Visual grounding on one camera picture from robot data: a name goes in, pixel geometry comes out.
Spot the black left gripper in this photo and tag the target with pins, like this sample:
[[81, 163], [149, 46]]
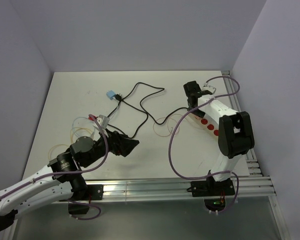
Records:
[[120, 144]]

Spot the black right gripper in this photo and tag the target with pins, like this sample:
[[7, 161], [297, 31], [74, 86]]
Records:
[[198, 114]]

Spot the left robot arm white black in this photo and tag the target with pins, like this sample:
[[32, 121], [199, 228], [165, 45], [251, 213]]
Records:
[[61, 179]]

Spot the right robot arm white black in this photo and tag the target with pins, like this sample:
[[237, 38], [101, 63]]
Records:
[[232, 128]]

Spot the blue charger plug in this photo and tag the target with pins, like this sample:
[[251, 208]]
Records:
[[111, 94]]

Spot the beige power strip red sockets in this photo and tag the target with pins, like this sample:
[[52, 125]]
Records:
[[205, 124]]

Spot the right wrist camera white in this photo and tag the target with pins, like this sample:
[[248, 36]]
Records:
[[211, 90]]

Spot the left wrist camera grey red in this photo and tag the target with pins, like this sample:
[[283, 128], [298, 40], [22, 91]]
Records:
[[99, 122]]

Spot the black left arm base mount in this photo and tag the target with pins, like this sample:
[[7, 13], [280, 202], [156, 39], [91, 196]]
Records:
[[81, 202]]

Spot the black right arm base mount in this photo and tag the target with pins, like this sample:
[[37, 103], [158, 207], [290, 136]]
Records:
[[213, 192]]

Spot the aluminium frame rail front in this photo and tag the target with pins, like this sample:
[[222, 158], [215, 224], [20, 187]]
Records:
[[170, 189]]

